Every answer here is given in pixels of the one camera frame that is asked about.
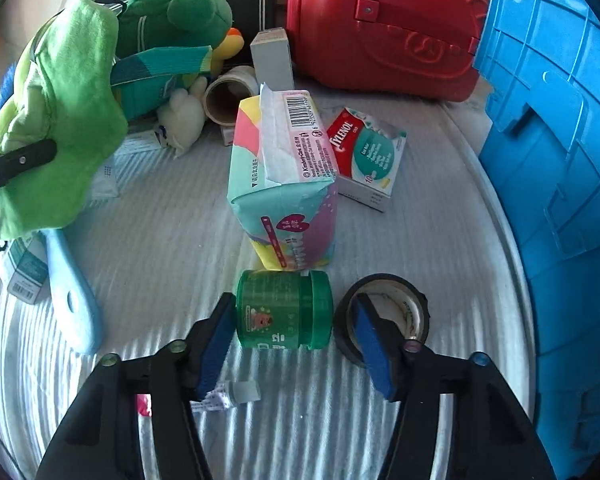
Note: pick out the red white medicine box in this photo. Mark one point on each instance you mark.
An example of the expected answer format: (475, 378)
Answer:
(370, 160)

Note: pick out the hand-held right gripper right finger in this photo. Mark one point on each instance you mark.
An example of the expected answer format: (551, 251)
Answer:
(375, 350)

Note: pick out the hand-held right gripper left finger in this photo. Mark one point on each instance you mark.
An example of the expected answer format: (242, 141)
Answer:
(215, 345)

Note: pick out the beige tape roll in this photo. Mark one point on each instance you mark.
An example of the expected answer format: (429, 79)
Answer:
(240, 77)

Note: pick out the black tape roll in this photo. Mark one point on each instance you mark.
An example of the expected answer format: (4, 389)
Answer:
(341, 325)

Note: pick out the grey white box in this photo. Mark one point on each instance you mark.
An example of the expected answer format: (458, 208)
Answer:
(272, 65)

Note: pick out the yellow plush duck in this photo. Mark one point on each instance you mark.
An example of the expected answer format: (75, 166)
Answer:
(227, 47)

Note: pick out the pastel tissue pack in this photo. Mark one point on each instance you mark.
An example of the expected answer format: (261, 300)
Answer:
(280, 210)

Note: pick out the white plush bunny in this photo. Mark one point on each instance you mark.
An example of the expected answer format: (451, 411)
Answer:
(182, 120)

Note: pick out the green plastic jar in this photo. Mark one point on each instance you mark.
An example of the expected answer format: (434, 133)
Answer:
(280, 310)

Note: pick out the small white tube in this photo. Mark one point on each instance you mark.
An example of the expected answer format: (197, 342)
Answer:
(242, 392)

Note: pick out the small white medicine box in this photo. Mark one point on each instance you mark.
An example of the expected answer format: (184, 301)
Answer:
(22, 270)

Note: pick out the red plastic case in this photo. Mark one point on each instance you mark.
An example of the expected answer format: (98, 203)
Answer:
(380, 50)

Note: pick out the white striped tablecloth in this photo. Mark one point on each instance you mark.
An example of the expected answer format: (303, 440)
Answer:
(155, 240)

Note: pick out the dark green plush toy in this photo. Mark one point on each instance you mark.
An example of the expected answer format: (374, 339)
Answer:
(180, 15)

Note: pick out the blue bristle duster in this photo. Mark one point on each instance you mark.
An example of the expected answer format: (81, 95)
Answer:
(2, 95)

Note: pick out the blue plastic crate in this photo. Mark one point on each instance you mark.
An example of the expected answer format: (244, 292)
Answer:
(555, 135)

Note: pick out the white dotted box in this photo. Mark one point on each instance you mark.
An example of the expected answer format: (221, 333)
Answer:
(105, 177)

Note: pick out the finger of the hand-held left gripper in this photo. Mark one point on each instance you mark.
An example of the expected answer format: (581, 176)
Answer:
(20, 162)

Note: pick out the black flat box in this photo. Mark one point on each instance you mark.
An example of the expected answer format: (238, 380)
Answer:
(250, 0)

